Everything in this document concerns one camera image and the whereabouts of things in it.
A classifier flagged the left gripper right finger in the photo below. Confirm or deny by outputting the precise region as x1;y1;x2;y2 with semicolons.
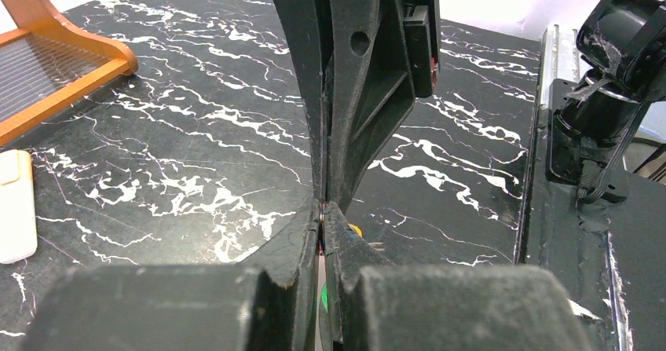
322;203;591;350

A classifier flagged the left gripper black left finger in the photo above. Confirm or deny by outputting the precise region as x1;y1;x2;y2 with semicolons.
20;199;320;350

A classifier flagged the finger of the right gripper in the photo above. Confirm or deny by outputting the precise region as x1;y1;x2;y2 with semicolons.
326;0;415;211
273;0;331;202

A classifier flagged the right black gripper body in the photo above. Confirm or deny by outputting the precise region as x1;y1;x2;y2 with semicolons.
395;0;440;98

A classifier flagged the green key tag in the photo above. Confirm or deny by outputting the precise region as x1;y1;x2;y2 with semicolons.
320;283;328;313

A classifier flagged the red white keyring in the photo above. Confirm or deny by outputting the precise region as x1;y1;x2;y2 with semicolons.
318;199;327;255

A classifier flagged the orange grey marker pen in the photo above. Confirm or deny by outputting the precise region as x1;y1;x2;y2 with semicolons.
1;149;38;265

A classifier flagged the wooden three-tier shelf rack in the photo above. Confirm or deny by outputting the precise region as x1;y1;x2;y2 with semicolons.
1;0;138;144

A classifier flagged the aluminium front frame rail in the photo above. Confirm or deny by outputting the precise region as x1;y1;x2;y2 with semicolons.
537;24;587;108

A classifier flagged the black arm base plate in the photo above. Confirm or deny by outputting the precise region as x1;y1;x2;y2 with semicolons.
519;79;665;350

